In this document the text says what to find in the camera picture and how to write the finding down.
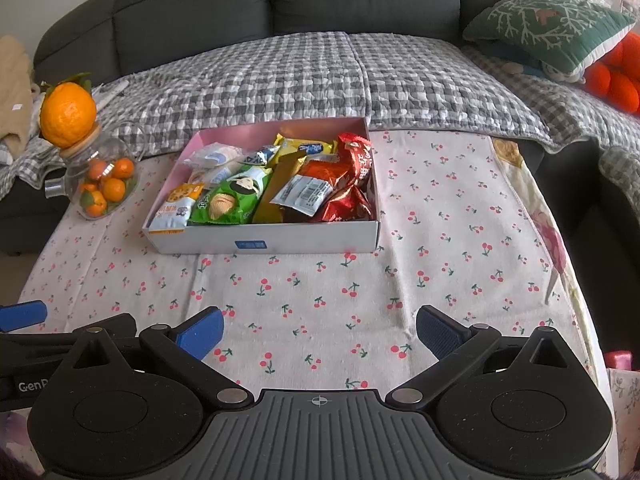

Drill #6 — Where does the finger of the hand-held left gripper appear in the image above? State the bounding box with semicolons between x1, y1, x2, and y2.
0;312;137;368
0;300;48;333

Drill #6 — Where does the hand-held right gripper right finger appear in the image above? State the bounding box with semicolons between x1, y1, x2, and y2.
390;304;573;407

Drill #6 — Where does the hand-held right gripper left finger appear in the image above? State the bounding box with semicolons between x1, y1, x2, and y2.
70;305;251;407

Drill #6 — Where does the small orange white packet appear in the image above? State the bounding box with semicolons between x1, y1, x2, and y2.
147;182;206;237

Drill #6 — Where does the green cartoon snack packet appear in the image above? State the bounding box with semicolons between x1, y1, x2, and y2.
189;167;273;226

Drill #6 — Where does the pink cardboard box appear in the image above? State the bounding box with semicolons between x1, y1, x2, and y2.
142;116;381;256

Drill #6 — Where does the clear rice cracker packet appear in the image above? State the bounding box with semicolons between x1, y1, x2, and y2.
187;162;241;186

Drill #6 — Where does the red candy packet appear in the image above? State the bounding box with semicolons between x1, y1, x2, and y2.
336;132;375;188
312;185;375;223

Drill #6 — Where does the red packet white label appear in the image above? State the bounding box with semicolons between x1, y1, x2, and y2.
270;160;341;217

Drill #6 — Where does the golden orange snack packet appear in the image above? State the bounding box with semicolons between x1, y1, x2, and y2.
251;152;307;225

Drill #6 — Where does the clear packet blue label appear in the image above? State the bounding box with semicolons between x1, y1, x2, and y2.
182;142;243;168

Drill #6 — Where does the white cookie packet black print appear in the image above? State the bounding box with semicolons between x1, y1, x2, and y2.
235;144;282;168

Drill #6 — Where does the yellow biscuit packet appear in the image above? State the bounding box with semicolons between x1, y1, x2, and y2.
272;132;335;158

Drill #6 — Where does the cherry print tablecloth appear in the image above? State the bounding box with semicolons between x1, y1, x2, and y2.
15;130;598;413

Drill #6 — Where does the pile of small mandarins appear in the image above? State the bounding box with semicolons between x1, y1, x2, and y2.
80;157;137;217

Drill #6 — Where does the wooden teapot lid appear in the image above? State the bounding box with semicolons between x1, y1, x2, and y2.
59;122;101;158

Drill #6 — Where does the glass teapot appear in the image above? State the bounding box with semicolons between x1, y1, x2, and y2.
44;121;146;221

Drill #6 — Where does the pink red packaging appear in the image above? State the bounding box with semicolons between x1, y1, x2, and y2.
604;350;640;372

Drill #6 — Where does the large orange with leaves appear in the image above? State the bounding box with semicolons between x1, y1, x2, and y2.
39;74;97;150

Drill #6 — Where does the beige cloth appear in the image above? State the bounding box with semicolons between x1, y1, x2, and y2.
0;35;36;161

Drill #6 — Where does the grey checked blanket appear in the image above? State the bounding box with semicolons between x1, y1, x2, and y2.
0;31;640;196

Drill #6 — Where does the blue white plush toy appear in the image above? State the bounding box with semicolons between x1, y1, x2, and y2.
482;40;586;85

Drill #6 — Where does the orange plush toy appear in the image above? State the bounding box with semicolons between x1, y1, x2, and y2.
582;32;640;113

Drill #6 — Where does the green pillow white branch print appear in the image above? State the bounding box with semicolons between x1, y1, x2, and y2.
462;0;637;75

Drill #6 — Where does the dark grey sofa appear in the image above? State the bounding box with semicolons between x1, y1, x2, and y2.
0;0;640;256

